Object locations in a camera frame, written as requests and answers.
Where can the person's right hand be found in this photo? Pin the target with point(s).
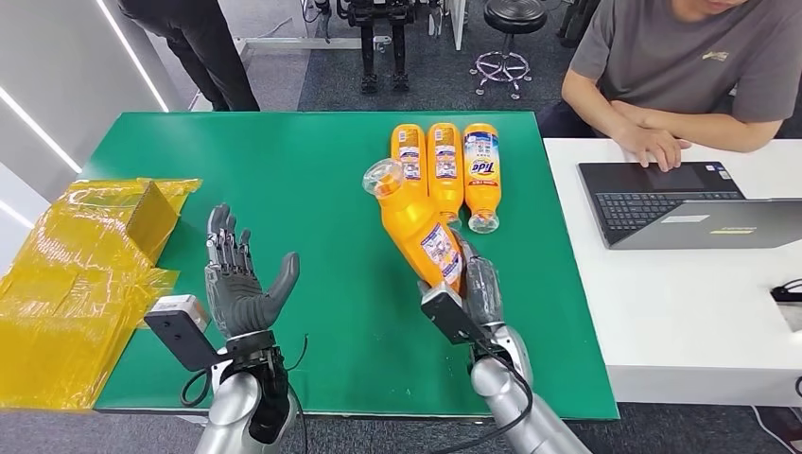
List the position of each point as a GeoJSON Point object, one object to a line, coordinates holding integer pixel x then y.
{"type": "Point", "coordinates": [655, 143]}

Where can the black robot legs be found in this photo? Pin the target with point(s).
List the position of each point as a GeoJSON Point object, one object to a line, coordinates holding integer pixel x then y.
{"type": "Point", "coordinates": [382, 44]}

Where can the orange bottle with Tide label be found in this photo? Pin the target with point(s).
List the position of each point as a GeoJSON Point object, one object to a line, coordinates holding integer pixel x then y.
{"type": "Point", "coordinates": [482, 182]}

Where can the orange detergent bottle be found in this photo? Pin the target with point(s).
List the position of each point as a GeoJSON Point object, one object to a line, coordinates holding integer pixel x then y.
{"type": "Point", "coordinates": [416, 225]}
{"type": "Point", "coordinates": [408, 144]}
{"type": "Point", "coordinates": [445, 169]}

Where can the standing person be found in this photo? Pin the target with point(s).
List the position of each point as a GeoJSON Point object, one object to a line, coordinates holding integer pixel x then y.
{"type": "Point", "coordinates": [200, 44]}

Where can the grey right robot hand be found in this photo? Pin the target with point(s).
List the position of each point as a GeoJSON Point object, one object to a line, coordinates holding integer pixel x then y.
{"type": "Point", "coordinates": [484, 288]}

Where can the green table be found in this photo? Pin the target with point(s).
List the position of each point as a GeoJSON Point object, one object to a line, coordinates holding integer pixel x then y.
{"type": "Point", "coordinates": [301, 200]}

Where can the white desk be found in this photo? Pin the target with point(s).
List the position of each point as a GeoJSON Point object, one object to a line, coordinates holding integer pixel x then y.
{"type": "Point", "coordinates": [676, 313]}

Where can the seated person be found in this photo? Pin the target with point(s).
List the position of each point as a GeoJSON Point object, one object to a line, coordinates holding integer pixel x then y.
{"type": "Point", "coordinates": [670, 56]}

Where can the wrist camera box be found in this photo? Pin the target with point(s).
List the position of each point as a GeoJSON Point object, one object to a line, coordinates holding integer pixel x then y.
{"type": "Point", "coordinates": [448, 313]}
{"type": "Point", "coordinates": [182, 335]}

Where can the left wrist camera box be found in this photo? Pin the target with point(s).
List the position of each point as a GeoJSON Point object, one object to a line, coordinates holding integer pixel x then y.
{"type": "Point", "coordinates": [182, 335]}

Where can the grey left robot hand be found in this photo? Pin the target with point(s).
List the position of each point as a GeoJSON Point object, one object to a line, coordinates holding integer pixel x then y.
{"type": "Point", "coordinates": [241, 301]}

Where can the person's left hand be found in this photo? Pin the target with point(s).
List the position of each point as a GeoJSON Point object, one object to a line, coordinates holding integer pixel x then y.
{"type": "Point", "coordinates": [626, 113]}

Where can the black round stool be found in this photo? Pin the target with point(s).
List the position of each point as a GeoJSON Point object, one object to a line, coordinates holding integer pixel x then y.
{"type": "Point", "coordinates": [510, 37]}

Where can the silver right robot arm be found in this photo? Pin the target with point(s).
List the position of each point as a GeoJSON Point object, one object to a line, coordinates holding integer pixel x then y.
{"type": "Point", "coordinates": [514, 401]}

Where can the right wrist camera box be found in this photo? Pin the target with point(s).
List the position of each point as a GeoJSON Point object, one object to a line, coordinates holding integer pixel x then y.
{"type": "Point", "coordinates": [448, 313]}

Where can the dark grey laptop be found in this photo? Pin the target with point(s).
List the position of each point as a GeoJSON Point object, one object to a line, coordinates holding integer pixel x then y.
{"type": "Point", "coordinates": [658, 207]}

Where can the yellow taped cardboard box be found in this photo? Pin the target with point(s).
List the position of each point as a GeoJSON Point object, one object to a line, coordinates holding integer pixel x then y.
{"type": "Point", "coordinates": [69, 294]}

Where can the white table frame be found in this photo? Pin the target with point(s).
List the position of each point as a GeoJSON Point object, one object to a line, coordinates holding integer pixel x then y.
{"type": "Point", "coordinates": [301, 44]}

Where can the black device on desk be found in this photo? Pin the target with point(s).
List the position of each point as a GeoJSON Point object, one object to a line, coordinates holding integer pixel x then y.
{"type": "Point", "coordinates": [788, 291]}

